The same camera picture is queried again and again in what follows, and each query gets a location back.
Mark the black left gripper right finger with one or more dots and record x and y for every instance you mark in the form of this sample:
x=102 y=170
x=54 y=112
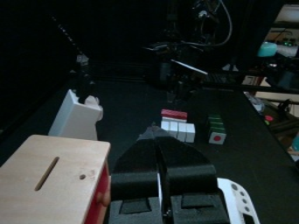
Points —
x=190 y=175

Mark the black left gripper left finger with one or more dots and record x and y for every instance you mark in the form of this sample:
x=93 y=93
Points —
x=134 y=172

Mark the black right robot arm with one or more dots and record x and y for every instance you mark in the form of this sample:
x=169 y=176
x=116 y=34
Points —
x=178 y=70

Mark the green sushi roll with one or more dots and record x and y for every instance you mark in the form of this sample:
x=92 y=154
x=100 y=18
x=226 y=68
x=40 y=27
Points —
x=216 y=129

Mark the red topped white sushi block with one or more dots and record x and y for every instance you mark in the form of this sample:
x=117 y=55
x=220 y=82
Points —
x=176 y=125

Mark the white perforated plastic plate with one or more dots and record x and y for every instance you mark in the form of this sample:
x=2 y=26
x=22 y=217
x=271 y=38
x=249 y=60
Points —
x=237 y=201

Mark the wooden box with slot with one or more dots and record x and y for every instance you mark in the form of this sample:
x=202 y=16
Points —
x=50 y=180

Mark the white plastic box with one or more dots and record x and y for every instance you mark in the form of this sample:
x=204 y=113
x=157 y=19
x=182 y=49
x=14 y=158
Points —
x=76 y=118

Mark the small red object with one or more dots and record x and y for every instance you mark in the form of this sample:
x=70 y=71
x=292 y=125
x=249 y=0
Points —
x=268 y=118

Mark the teal cup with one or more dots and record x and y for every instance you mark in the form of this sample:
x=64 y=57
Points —
x=267 y=49

